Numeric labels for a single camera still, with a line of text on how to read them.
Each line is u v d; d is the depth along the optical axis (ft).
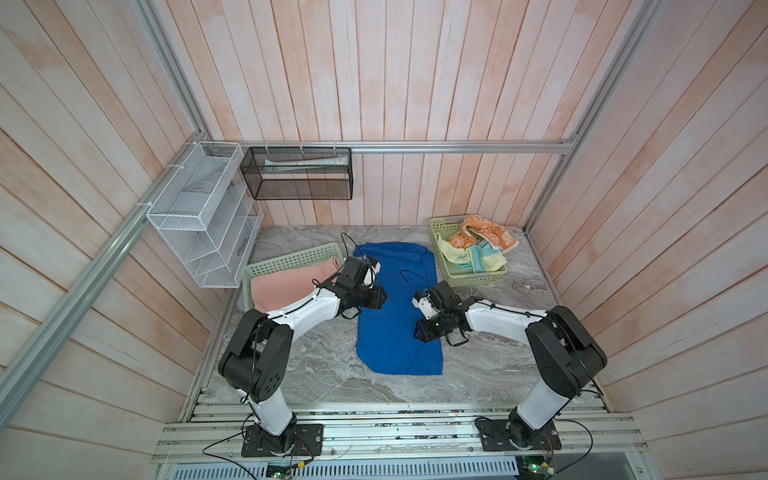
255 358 1.52
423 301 2.82
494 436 2.40
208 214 2.25
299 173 3.42
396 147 3.22
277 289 3.40
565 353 1.53
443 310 2.45
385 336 3.02
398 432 2.49
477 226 3.60
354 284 2.35
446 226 3.87
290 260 3.41
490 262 3.33
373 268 2.75
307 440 2.40
